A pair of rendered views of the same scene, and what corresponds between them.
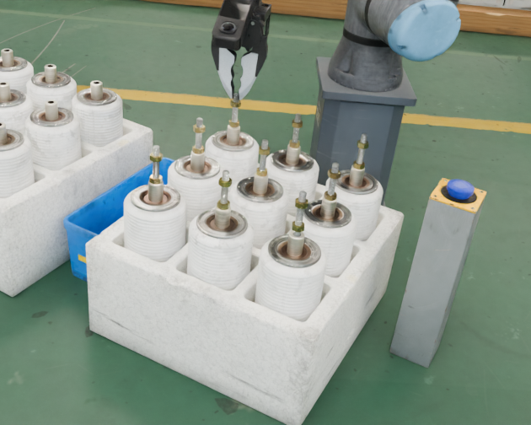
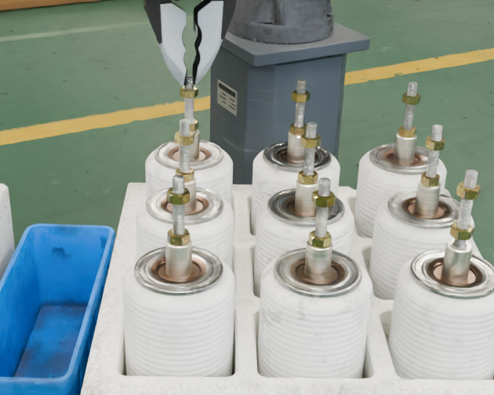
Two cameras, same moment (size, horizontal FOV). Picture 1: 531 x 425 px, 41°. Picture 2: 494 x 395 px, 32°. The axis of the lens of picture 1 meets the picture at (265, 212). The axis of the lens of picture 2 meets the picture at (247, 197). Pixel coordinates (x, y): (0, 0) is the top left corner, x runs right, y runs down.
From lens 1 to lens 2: 0.56 m
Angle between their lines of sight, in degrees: 23
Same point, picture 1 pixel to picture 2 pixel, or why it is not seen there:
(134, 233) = (170, 342)
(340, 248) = not seen: hidden behind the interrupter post
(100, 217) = not seen: outside the picture
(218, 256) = (345, 326)
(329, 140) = (264, 128)
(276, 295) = (459, 353)
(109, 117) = not seen: outside the picture
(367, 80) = (304, 27)
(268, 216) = (343, 242)
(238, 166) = (218, 190)
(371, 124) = (317, 89)
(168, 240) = (227, 334)
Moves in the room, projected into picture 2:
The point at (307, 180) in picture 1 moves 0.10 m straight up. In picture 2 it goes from (335, 176) to (343, 89)
